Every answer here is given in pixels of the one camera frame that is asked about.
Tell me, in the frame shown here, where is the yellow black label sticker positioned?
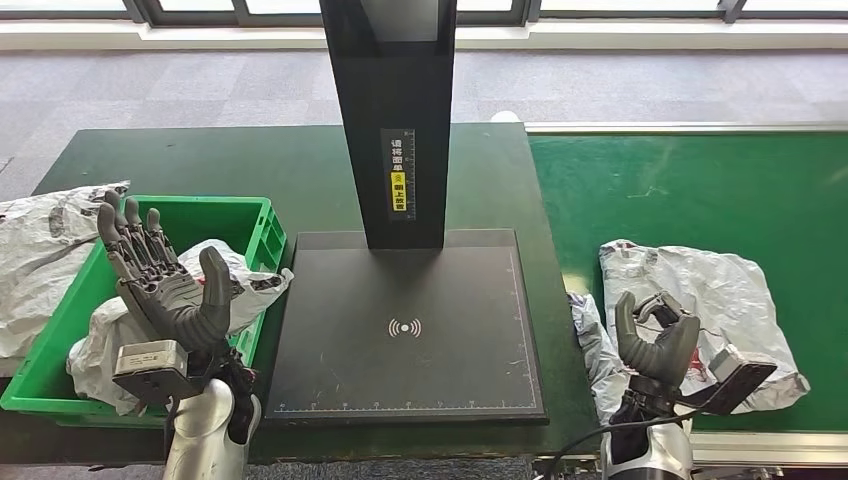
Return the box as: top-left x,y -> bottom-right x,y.
380,128 -> 417,222

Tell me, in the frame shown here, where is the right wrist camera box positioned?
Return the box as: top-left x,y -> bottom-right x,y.
682,344 -> 778,417

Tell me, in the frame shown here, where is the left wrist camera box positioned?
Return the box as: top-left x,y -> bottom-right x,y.
111,339 -> 200,407

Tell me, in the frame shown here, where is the plain grey mailer parcel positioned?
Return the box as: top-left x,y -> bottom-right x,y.
568,291 -> 631,425

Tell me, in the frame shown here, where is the dark window frame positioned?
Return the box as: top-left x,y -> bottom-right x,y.
0,0 -> 848,28

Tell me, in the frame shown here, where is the green conveyor belt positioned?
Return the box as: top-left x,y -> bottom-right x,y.
527,132 -> 848,433

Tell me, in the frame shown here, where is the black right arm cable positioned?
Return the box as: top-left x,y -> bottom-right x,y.
539,407 -> 704,480

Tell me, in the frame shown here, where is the white window sill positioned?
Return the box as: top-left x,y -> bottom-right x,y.
0,19 -> 848,53

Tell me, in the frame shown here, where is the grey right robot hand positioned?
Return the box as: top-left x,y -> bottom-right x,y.
614,290 -> 702,389

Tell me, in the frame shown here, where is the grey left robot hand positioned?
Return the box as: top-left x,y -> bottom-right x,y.
95,190 -> 234,352

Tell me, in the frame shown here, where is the aluminium conveyor side rail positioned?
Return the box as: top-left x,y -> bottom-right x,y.
533,430 -> 848,480
523,121 -> 848,135

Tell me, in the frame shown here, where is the green plastic crate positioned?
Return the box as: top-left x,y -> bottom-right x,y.
0,195 -> 288,429

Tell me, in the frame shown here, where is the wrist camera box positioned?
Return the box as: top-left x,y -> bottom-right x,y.
682,344 -> 778,417
111,339 -> 200,407

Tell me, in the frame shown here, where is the white parcel red black print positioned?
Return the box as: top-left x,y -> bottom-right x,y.
66,238 -> 295,417

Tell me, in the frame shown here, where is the white parcel black pattern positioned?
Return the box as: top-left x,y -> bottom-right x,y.
0,180 -> 130,359

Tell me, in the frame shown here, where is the white parcel red logo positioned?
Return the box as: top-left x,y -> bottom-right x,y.
598,239 -> 811,415

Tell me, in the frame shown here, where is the black inbound scanner machine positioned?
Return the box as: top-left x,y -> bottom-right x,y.
264,0 -> 550,424

